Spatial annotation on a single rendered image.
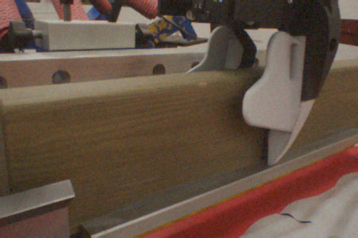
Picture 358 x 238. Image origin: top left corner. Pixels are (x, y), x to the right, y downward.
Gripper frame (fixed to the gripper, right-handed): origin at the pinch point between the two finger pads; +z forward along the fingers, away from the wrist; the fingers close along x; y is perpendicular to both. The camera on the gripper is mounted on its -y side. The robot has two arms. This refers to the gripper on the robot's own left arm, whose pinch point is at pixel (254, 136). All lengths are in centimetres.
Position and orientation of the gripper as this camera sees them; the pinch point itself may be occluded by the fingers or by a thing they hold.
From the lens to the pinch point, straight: 27.0
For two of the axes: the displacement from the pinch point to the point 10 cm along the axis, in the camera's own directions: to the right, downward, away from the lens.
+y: -7.8, 1.5, -6.0
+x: 6.2, 2.7, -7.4
